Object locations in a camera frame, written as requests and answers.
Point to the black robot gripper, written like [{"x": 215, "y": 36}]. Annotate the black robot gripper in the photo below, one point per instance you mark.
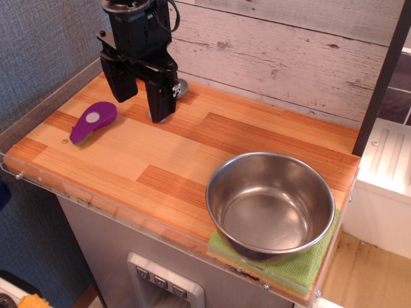
[{"x": 136, "y": 49}]

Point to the purple toy eggplant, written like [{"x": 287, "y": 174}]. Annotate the purple toy eggplant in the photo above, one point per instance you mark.
[{"x": 96, "y": 116}]

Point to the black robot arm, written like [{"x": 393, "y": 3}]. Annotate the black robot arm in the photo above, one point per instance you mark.
[{"x": 135, "y": 48}]

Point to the silver metal bowl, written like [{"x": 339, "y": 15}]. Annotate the silver metal bowl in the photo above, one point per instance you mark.
[{"x": 269, "y": 207}]

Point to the blue grey toy scoop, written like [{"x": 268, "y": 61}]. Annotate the blue grey toy scoop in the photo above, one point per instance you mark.
[{"x": 183, "y": 90}]

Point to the clear acrylic edge guard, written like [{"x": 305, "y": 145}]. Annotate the clear acrylic edge guard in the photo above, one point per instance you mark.
[{"x": 169, "y": 203}]

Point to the grey toy fridge cabinet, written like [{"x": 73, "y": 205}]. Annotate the grey toy fridge cabinet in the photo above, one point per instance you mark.
[{"x": 106, "y": 243}]

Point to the silver ice dispenser panel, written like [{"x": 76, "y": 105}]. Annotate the silver ice dispenser panel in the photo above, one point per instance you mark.
[{"x": 157, "y": 286}]

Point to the orange object bottom left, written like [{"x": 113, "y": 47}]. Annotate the orange object bottom left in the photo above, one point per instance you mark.
[{"x": 33, "y": 301}]

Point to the green cloth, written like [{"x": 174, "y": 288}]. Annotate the green cloth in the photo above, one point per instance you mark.
[{"x": 298, "y": 273}]

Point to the white toy sink unit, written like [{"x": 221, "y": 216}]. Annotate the white toy sink unit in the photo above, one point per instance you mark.
[{"x": 378, "y": 210}]

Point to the dark right shelf post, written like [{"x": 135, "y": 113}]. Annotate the dark right shelf post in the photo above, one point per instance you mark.
[{"x": 397, "y": 43}]

